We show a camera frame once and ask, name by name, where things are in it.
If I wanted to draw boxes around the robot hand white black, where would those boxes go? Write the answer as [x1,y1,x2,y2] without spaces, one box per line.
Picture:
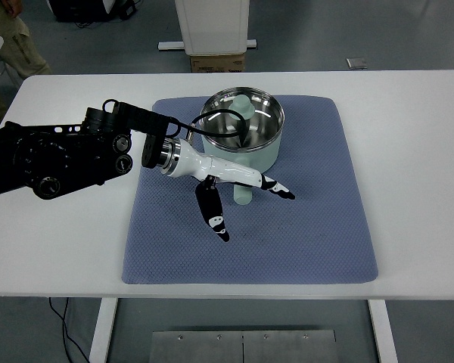
[169,139,297,244]

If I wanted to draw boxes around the green pot with handle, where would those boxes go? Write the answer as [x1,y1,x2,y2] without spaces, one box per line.
[199,85,285,207]

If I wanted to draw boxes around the cardboard box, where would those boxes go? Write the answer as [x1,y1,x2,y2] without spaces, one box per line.
[189,52,247,73]

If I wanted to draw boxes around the blue textured mat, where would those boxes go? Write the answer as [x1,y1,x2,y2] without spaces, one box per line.
[120,94,379,287]

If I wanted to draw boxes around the white stand with base bar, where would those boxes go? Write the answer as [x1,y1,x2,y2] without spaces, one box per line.
[157,0,257,57]

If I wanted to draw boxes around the grey metal plate with screws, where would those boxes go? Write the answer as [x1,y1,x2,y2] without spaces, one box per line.
[149,329,337,363]

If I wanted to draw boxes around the black device on floor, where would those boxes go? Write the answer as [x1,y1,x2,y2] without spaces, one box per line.
[46,0,138,23]

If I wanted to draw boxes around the white table leg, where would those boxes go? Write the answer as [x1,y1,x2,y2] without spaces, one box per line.
[367,299,399,363]
[89,297,119,363]

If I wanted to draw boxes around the person in khaki trousers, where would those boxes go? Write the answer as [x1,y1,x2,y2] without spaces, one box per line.
[0,0,53,126]

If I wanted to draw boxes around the black floor cable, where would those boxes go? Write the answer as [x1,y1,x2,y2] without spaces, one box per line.
[48,296,92,363]

